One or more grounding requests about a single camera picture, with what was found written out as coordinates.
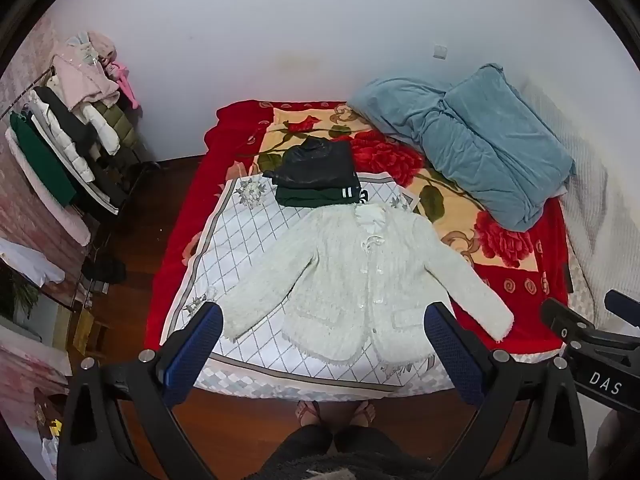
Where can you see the white checked cloth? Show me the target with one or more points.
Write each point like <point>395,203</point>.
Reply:
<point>250,240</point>

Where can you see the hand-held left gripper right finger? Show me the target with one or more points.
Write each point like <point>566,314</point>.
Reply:
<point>450,355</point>

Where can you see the white quilted bedspread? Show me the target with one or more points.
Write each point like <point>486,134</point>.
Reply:
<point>590,200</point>

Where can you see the green garment with white stripes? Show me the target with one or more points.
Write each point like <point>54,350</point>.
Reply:
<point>305,196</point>

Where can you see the person's dark trousers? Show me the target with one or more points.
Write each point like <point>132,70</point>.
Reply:
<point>320,452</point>

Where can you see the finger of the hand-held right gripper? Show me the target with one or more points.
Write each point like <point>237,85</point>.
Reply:
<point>565,317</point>
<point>622,302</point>

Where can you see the white puffer jacket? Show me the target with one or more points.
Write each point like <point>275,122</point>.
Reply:
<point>102,127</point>

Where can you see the black clothes rack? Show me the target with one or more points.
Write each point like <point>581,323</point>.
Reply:
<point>148,165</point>

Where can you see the white fuzzy jacket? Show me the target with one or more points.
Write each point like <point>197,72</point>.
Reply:
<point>340,280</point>

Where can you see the wooden stool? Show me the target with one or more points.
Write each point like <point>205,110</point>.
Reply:
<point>90,332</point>

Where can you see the red floral blanket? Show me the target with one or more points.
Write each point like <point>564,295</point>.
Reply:
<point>380,155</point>

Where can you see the blue quilt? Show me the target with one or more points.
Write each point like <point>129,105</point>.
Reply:
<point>475,150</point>

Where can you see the black leather jacket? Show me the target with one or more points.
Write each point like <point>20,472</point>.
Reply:
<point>310,165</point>

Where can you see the green hanging garment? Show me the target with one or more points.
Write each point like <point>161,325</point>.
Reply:
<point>42,160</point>

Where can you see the olive puffer jacket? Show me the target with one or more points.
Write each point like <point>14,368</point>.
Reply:
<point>120,125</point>

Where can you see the person's right forearm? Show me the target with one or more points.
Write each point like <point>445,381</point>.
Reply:
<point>615,437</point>

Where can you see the black hanging coat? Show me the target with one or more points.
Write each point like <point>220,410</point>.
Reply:
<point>65,120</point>

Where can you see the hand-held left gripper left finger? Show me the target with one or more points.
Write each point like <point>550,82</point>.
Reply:
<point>196,350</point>

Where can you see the white wall socket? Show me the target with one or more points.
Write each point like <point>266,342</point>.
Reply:
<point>439,52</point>

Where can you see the pink clothes pile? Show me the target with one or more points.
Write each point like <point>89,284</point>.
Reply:
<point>82,80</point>

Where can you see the person's left foot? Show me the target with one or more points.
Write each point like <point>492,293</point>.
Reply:
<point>306,412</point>

